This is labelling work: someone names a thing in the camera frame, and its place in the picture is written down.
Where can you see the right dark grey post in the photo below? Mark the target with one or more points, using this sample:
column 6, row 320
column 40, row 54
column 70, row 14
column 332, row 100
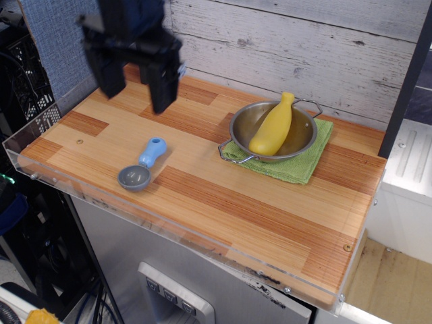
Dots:
column 414, row 70

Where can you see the green folded cloth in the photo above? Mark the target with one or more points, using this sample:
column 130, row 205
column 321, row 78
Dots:
column 296, row 170

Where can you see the steel bowl with handles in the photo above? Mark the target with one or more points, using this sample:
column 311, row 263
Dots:
column 301, row 137

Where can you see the silver toy fridge dispenser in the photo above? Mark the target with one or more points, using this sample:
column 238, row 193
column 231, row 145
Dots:
column 170, row 301

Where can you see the yellow toy banana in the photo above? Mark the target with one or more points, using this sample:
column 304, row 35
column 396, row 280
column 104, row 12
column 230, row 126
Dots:
column 274, row 129

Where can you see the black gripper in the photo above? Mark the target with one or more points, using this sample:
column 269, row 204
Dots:
column 133, row 31

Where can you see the blue and grey scoop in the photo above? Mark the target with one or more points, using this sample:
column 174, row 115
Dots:
column 137, row 177

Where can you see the white appliance at right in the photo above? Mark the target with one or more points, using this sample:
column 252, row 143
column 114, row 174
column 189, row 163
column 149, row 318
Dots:
column 400, row 217

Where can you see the clear acrylic table guard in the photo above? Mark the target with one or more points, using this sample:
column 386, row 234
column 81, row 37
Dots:
column 248, row 244

